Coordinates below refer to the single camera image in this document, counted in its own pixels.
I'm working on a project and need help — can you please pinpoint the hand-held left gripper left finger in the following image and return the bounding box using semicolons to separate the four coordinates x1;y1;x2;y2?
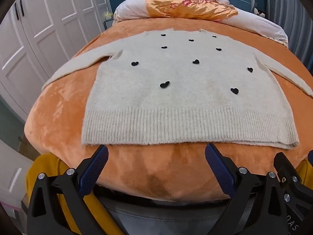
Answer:
26;145;109;235

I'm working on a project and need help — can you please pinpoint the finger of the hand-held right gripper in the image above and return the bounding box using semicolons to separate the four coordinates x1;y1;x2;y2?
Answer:
273;152;305;194

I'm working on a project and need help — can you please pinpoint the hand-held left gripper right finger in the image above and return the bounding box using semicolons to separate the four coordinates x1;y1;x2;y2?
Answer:
205;143;291;235

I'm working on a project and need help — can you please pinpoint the cream sweater with black hearts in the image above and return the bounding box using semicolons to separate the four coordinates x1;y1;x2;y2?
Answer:
41;29;313;150

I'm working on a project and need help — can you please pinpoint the person's yellow top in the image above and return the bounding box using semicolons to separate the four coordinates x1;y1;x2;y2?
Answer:
26;153;313;235

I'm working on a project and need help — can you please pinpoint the orange plush blanket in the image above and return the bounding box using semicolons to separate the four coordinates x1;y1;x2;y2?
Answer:
24;20;313;202

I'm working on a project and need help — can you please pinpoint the white duvet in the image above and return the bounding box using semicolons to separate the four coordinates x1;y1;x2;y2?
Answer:
113;0;289;47

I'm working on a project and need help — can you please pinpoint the white panelled wardrobe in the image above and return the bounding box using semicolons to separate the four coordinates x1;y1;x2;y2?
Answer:
0;0;114;123

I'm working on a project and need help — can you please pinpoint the grey-blue curtain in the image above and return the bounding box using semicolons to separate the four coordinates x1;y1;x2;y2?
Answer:
265;0;313;65

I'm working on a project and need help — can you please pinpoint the black and white plush toy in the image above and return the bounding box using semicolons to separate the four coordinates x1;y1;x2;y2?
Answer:
253;6;266;18

